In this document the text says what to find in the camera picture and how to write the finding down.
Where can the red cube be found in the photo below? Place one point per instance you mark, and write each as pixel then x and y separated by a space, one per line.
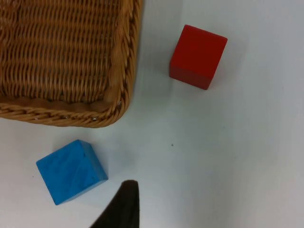
pixel 197 57

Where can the blue cube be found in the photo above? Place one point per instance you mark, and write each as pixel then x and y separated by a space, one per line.
pixel 71 171

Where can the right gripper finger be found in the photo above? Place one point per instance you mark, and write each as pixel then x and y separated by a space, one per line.
pixel 123 209

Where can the pale brown wicker basket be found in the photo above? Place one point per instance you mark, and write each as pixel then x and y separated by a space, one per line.
pixel 59 54

